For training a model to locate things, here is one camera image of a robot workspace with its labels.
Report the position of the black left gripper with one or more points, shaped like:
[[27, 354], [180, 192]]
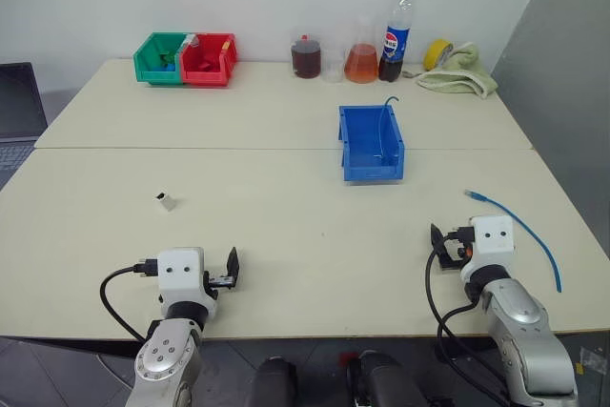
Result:
[[217, 282]]

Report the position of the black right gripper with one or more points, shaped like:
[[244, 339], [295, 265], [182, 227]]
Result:
[[450, 259]]

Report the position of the small white adapter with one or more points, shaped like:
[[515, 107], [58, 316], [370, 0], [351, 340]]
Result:
[[167, 202]]

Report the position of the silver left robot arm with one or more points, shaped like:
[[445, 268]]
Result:
[[164, 354]]

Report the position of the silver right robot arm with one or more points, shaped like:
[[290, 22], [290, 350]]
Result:
[[519, 316]]

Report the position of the blue plastic bin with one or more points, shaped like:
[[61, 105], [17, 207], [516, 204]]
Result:
[[367, 140]]

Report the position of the small dark rounded shape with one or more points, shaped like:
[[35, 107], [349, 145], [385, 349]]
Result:
[[274, 383]]

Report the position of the large dark rounded shape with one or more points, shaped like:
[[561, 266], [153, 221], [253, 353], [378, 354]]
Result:
[[381, 383]]

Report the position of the pale green towel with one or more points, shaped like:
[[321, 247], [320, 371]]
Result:
[[457, 75]]

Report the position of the yellow tape roll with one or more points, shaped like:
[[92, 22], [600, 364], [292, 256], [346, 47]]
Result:
[[433, 54]]

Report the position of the flask with orange liquid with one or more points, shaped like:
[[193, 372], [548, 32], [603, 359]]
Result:
[[361, 66]]

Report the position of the red plastic bin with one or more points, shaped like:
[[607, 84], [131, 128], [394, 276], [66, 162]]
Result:
[[209, 74]]

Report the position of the small clear empty beaker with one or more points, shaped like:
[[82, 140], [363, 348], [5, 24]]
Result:
[[333, 72]]

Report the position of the Pepsi cola bottle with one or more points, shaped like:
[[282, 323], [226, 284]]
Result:
[[396, 42]]

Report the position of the small red plastic piece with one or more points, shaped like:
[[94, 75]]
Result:
[[207, 65]]

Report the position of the small blue plastic piece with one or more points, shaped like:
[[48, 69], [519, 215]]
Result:
[[168, 67]]

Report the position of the beaker with dark liquid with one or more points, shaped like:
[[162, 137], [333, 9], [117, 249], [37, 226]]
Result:
[[306, 61]]

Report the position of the green plastic bin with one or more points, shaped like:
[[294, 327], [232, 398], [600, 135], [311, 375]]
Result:
[[150, 61]]

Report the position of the white tag on bins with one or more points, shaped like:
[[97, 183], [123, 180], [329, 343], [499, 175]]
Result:
[[190, 40]]

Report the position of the dark grey laptop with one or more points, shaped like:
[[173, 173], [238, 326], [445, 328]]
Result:
[[19, 102]]

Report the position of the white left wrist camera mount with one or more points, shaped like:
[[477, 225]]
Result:
[[181, 269]]

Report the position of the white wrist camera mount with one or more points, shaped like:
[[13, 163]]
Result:
[[181, 269], [495, 235]]

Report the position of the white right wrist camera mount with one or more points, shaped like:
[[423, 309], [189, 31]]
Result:
[[495, 235]]

